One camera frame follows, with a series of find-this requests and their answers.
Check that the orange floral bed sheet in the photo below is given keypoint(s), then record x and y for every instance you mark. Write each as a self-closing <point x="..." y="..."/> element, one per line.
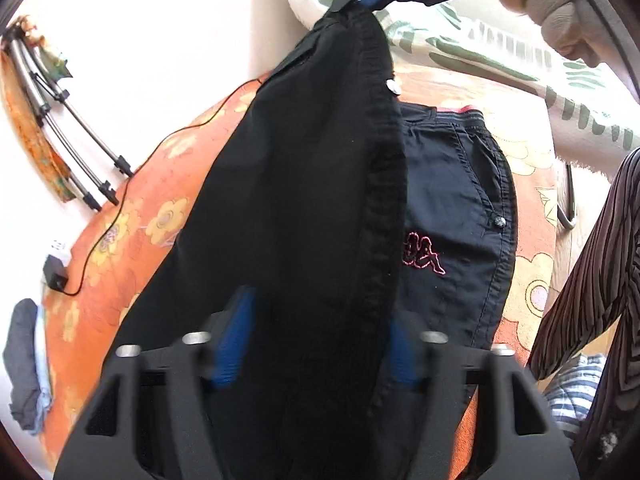
<point x="165" y="220"/>

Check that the grey metal bar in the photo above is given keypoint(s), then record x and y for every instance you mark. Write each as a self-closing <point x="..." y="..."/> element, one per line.
<point x="570" y="220"/>

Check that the person's brown striped garment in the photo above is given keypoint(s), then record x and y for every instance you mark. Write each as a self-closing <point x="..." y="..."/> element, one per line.
<point x="590" y="285"/>

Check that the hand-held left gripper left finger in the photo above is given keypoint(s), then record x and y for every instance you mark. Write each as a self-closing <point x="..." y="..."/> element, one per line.
<point x="232" y="340"/>

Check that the blue white striped cloth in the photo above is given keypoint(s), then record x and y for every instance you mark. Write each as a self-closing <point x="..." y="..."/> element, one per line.
<point x="570" y="400"/>

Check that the navy pants with pink logo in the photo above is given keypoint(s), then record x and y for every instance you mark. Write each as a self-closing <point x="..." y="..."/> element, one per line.
<point x="450" y="200"/>

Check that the person's right hand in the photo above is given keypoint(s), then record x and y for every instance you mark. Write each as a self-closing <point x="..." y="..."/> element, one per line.
<point x="545" y="5"/>

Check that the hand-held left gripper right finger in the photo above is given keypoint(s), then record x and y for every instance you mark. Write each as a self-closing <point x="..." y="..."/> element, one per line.
<point x="402" y="355"/>

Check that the silver folded tripod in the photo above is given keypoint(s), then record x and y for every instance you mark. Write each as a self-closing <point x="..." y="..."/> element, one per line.
<point x="75" y="120"/>

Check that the black pants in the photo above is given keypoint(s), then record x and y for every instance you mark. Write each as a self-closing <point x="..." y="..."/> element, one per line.
<point x="300" y="210"/>

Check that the black power adapter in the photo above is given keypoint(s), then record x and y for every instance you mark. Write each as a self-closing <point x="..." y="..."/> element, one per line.
<point x="55" y="272"/>

